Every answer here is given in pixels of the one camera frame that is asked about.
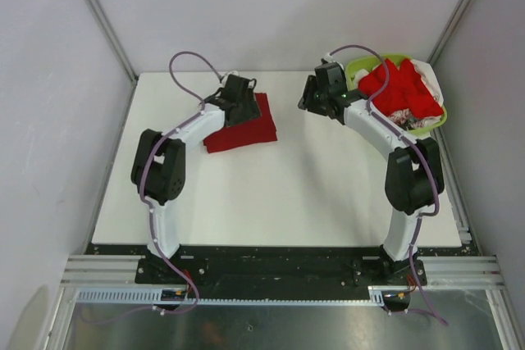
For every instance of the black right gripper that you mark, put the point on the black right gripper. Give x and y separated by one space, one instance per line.
307 102

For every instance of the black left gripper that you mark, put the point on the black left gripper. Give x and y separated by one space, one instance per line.
252 111

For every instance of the dark red t-shirt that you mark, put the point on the dark red t-shirt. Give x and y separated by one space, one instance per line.
260 130

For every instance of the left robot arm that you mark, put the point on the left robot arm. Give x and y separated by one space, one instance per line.
159 167

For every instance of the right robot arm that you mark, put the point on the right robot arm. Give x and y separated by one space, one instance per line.
414 176

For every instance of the green plastic basket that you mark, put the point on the green plastic basket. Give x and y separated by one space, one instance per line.
435 124

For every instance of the white floral shirt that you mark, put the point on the white floral shirt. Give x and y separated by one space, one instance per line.
428 75

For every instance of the bright red shirt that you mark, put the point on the bright red shirt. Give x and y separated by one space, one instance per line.
406 91

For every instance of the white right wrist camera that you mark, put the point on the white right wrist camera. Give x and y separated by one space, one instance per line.
327 58

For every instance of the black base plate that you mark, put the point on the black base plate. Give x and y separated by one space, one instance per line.
279 271

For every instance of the right corner aluminium post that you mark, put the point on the right corner aluminium post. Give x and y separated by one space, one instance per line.
459 12

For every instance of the corner aluminium post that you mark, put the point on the corner aluminium post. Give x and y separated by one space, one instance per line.
96 9
459 12

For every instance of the grey slotted cable duct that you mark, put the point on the grey slotted cable duct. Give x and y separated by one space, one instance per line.
368 297

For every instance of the left corner aluminium post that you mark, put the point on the left corner aluminium post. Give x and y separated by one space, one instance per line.
96 9

